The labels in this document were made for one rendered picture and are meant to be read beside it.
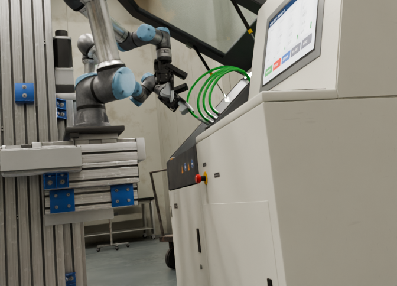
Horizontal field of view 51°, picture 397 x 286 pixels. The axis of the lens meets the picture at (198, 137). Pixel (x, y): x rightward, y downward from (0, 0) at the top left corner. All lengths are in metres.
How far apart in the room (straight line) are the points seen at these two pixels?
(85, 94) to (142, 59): 9.05
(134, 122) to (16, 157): 8.78
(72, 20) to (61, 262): 9.31
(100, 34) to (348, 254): 1.16
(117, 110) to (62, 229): 8.44
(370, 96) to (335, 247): 0.43
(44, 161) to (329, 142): 0.94
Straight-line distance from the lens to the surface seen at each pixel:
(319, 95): 1.16
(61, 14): 10.89
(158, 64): 2.01
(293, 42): 1.51
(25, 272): 1.84
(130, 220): 9.99
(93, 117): 1.69
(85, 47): 2.32
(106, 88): 1.65
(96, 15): 1.70
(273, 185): 1.05
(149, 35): 1.95
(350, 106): 1.20
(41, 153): 1.53
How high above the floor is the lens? 0.72
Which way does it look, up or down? 9 degrees up
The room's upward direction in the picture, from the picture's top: 6 degrees counter-clockwise
